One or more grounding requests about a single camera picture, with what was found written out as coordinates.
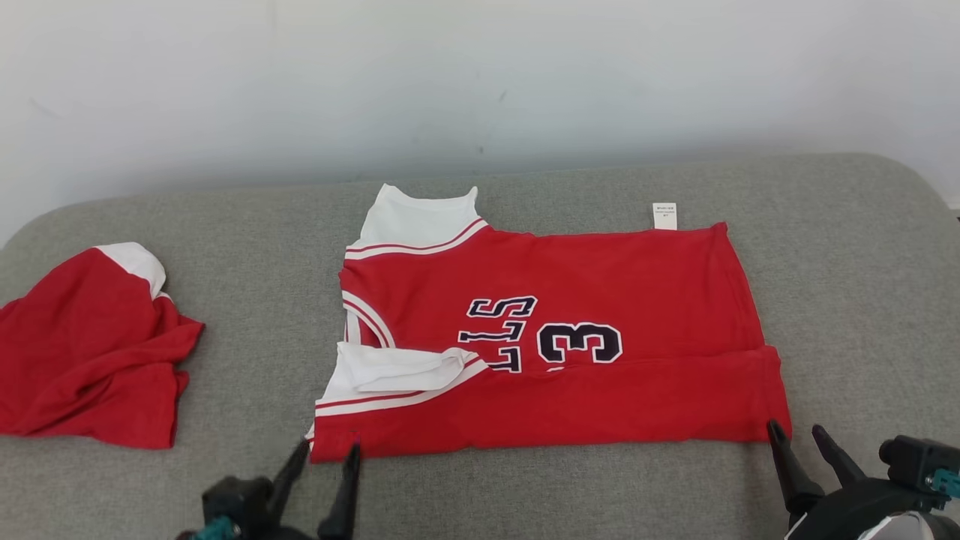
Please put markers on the plain red white garment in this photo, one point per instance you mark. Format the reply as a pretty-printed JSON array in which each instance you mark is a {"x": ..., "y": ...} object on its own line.
[{"x": 82, "y": 352}]

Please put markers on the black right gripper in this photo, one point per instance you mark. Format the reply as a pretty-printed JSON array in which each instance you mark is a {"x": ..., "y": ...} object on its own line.
[{"x": 855, "y": 502}]

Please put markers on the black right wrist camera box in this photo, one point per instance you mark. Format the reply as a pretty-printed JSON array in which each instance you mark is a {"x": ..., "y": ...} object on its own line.
[{"x": 911, "y": 461}]

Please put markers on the grey fabric sofa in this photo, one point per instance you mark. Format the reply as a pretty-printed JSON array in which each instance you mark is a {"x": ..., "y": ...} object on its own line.
[{"x": 600, "y": 495}]

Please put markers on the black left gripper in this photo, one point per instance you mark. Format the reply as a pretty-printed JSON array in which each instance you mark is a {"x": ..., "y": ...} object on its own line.
[{"x": 270, "y": 532}]

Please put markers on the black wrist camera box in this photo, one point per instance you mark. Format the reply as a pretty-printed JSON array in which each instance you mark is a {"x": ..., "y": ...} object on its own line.
[
  {"x": 232, "y": 495},
  {"x": 911, "y": 461}
]

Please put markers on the red jersey with number print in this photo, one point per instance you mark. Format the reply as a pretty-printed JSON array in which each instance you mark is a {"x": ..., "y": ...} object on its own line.
[{"x": 637, "y": 285}]

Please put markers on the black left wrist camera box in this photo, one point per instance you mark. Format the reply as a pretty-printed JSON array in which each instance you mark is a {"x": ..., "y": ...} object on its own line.
[{"x": 232, "y": 495}]

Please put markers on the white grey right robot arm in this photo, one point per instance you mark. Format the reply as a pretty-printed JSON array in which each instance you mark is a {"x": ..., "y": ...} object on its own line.
[{"x": 900, "y": 529}]

